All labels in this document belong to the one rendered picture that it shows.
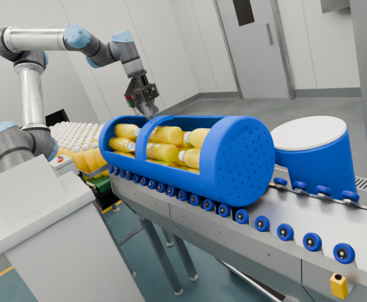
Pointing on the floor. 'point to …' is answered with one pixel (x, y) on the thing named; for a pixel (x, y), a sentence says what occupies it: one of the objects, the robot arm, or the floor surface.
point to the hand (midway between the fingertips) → (151, 118)
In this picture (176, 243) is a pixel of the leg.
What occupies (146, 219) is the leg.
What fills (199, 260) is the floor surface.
